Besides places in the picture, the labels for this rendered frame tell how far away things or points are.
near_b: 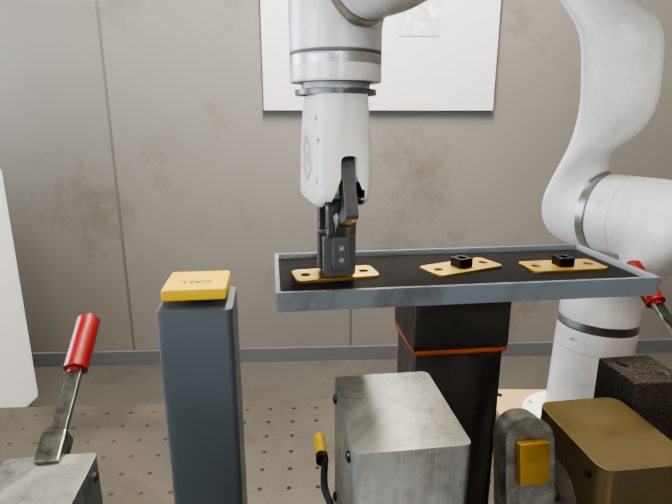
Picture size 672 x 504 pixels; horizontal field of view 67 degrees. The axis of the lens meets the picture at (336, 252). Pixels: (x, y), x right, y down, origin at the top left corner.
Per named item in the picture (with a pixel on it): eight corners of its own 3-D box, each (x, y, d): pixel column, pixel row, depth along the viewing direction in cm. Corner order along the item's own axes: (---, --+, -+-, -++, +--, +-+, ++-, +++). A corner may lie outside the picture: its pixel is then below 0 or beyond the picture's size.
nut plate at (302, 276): (297, 284, 49) (296, 272, 48) (291, 272, 52) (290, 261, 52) (380, 277, 51) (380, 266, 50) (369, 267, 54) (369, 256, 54)
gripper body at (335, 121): (286, 83, 51) (289, 195, 53) (305, 74, 41) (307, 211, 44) (359, 84, 52) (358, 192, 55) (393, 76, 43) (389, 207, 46)
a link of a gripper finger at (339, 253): (321, 208, 49) (322, 275, 50) (329, 213, 46) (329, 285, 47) (353, 206, 49) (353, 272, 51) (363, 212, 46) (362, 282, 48)
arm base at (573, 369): (502, 397, 95) (514, 303, 90) (596, 392, 98) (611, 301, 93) (560, 463, 77) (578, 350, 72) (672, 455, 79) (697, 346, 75)
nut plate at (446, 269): (440, 278, 50) (441, 266, 50) (417, 268, 54) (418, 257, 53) (504, 267, 54) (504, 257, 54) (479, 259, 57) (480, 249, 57)
